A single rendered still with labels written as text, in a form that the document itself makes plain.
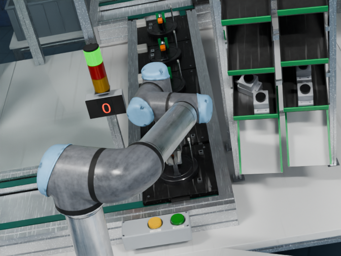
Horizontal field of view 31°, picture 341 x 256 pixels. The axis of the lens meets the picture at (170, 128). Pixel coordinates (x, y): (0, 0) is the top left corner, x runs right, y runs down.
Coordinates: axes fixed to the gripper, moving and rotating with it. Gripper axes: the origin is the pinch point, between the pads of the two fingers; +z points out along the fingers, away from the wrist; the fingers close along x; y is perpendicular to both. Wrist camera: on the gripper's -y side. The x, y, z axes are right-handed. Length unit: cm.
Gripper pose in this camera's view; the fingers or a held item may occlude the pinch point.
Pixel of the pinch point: (173, 159)
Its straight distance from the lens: 192.0
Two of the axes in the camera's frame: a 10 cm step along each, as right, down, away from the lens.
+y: 0.6, 5.9, -8.0
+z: 1.6, 7.9, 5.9
